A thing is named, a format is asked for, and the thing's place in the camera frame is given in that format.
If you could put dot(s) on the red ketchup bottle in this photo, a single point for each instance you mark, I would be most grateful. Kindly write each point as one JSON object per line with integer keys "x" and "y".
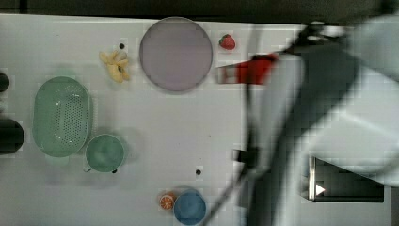
{"x": 254, "y": 71}

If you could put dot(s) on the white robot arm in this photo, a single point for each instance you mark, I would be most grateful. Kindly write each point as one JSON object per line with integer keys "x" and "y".
{"x": 334, "y": 101}

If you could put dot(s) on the black toaster oven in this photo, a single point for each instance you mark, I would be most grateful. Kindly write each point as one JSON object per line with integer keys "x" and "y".
{"x": 324, "y": 182}

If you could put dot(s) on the purple round plate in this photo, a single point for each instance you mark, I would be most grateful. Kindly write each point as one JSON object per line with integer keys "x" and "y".
{"x": 176, "y": 54}

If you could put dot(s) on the red strawberry toy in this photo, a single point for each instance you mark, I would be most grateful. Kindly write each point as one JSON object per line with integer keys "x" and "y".
{"x": 227, "y": 42}

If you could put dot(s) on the orange slice toy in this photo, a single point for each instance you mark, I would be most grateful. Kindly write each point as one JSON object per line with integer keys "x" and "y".
{"x": 166, "y": 201}

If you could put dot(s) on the blue cup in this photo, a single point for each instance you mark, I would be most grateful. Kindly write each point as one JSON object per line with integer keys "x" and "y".
{"x": 190, "y": 208}

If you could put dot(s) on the peeled banana toy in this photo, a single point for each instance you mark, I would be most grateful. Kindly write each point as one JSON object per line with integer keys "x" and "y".
{"x": 116, "y": 64}

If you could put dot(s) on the teal green mug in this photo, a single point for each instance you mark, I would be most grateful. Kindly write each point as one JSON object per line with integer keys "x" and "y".
{"x": 105, "y": 154}

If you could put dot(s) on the green oval colander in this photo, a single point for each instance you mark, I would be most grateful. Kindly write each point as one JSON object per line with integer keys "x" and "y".
{"x": 62, "y": 117}

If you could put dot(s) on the black utensil holder cup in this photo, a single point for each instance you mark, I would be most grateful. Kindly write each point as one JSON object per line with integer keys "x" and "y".
{"x": 11, "y": 136}

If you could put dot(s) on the black cylinder cup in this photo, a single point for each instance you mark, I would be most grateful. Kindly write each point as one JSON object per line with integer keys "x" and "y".
{"x": 4, "y": 82}

